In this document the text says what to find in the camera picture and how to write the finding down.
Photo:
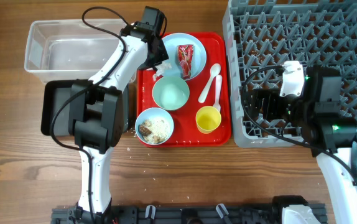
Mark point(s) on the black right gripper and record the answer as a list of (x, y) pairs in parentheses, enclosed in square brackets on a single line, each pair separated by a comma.
[(260, 106)]

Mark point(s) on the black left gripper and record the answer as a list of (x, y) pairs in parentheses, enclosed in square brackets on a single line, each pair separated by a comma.
[(162, 55)]

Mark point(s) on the white napkin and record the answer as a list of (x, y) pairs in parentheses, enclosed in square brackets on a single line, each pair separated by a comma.
[(160, 69)]

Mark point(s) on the red snack wrapper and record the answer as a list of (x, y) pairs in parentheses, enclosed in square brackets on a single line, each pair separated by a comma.
[(185, 55)]

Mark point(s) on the yellow plastic cup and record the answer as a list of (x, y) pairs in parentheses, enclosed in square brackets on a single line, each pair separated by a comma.
[(207, 118)]

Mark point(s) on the mint green bowl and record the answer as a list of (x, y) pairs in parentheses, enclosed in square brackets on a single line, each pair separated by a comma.
[(170, 93)]

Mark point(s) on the light blue bowl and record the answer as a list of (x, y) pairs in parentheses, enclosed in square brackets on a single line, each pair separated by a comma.
[(154, 113)]

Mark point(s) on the rice and food scraps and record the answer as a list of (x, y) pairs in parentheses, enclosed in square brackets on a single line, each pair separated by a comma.
[(155, 130)]

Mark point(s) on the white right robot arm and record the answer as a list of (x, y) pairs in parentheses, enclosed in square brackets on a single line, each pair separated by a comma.
[(309, 98)]

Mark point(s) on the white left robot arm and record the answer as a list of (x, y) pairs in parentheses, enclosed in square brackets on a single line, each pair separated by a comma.
[(96, 105)]

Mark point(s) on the grey dishwasher rack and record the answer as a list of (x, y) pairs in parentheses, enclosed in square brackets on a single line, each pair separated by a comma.
[(262, 34)]

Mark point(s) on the light blue plate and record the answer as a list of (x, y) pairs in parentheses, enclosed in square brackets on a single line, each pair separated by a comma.
[(198, 61)]

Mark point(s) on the white plastic fork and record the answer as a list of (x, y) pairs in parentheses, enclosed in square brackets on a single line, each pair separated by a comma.
[(218, 84)]

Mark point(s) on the white plastic spoon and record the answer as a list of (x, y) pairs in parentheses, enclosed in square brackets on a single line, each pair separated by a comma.
[(214, 71)]

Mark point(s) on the red serving tray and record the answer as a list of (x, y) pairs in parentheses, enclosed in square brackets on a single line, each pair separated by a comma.
[(186, 133)]

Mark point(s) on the clear plastic bin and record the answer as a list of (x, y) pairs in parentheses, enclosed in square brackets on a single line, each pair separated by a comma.
[(66, 50)]

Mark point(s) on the black plastic tray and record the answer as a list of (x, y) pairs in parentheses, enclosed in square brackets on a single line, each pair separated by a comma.
[(57, 92)]

